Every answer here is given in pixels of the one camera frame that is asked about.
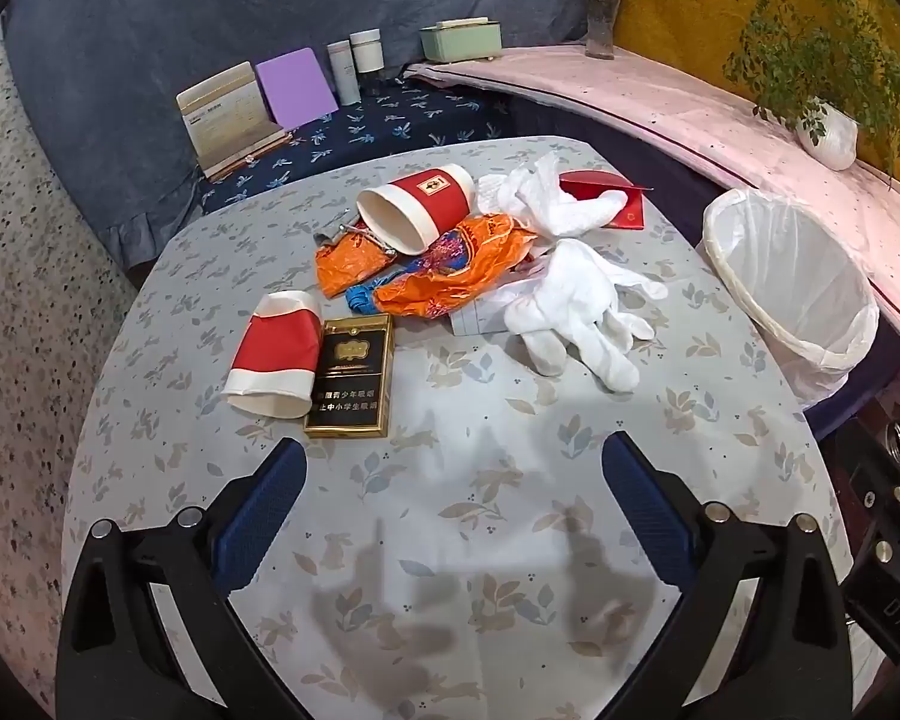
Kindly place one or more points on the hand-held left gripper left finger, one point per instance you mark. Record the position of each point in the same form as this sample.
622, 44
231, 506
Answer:
262, 510

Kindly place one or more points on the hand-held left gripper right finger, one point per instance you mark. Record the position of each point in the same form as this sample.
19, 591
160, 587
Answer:
645, 510

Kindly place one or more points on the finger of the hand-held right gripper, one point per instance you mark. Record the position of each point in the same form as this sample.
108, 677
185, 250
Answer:
866, 480

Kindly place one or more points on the trash bin with white bag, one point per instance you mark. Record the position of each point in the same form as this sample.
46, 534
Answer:
787, 277

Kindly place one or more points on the white cotton glove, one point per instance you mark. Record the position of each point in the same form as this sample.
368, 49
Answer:
532, 199
570, 300

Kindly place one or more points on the large orange patterned wrapper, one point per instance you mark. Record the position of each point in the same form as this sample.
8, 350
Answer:
450, 281

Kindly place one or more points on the red paper cup with emblem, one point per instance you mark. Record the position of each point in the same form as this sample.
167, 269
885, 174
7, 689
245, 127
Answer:
427, 199

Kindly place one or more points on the black gold cigarette box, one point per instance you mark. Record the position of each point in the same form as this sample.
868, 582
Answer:
349, 375

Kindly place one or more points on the plain red white paper cup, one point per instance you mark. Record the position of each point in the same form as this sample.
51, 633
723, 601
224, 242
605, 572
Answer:
277, 345

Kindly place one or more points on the grey floral tablecloth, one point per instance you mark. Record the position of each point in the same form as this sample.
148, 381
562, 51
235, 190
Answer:
457, 405

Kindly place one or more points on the blue wrapper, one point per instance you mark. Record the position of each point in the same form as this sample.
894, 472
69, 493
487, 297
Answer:
360, 298

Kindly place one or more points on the small orange wrapper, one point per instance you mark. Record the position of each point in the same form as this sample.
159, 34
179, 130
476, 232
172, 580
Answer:
345, 262

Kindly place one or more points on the red envelope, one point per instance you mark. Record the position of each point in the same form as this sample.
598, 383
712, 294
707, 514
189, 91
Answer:
630, 210

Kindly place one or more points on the green plant in white pot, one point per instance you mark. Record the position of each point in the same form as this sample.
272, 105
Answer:
832, 139

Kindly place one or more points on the navy leaf print cloth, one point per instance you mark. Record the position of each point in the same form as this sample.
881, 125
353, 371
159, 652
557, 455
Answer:
390, 120

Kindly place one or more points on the pink printed cloth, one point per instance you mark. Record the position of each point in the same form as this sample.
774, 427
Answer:
645, 97

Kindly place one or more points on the purple card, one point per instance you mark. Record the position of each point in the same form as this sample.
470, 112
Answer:
296, 86

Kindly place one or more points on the white round jar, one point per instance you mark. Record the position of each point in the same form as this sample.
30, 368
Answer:
367, 52

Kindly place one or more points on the glass vase with pink flowers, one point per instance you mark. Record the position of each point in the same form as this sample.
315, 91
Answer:
602, 26

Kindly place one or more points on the yellow patterned cloth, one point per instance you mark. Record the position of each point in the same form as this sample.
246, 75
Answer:
675, 22

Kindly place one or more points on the pale green tissue box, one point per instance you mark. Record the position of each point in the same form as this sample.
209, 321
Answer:
461, 41

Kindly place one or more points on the blue grey backdrop cloth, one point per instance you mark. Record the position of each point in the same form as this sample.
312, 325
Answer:
157, 15

